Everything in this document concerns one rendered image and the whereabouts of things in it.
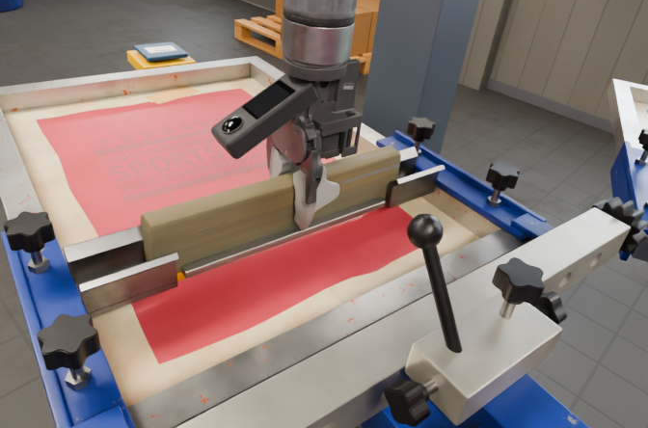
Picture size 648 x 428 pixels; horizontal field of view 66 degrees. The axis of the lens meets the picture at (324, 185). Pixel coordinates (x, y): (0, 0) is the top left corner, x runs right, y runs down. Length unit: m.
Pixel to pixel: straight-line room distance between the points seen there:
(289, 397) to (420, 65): 1.01
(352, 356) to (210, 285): 0.23
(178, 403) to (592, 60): 3.83
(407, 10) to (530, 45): 2.96
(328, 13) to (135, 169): 0.45
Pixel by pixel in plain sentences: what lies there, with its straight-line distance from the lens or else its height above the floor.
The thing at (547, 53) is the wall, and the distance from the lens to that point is 4.17.
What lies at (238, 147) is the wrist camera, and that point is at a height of 1.13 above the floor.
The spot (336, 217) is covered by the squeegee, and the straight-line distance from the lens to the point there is 0.66.
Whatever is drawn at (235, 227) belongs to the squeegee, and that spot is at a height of 1.02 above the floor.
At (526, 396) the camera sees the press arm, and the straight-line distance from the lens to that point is 0.47.
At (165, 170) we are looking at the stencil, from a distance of 0.83.
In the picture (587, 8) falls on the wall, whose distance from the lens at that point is 4.05.
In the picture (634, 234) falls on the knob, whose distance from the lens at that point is 0.76.
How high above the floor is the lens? 1.38
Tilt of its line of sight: 32 degrees down
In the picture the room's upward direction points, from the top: 7 degrees clockwise
